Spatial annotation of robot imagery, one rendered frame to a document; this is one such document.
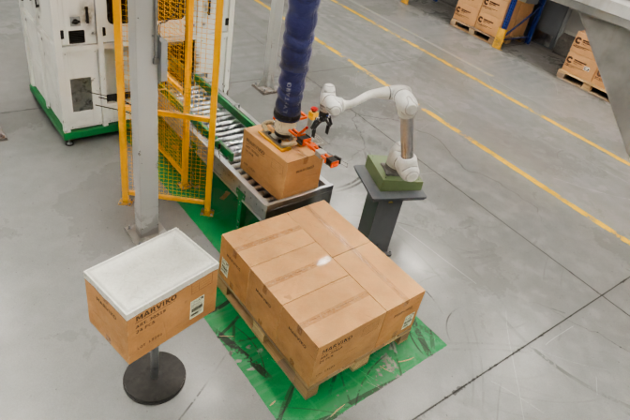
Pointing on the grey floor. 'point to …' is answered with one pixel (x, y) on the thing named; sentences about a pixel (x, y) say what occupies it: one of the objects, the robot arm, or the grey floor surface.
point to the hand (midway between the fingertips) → (320, 134)
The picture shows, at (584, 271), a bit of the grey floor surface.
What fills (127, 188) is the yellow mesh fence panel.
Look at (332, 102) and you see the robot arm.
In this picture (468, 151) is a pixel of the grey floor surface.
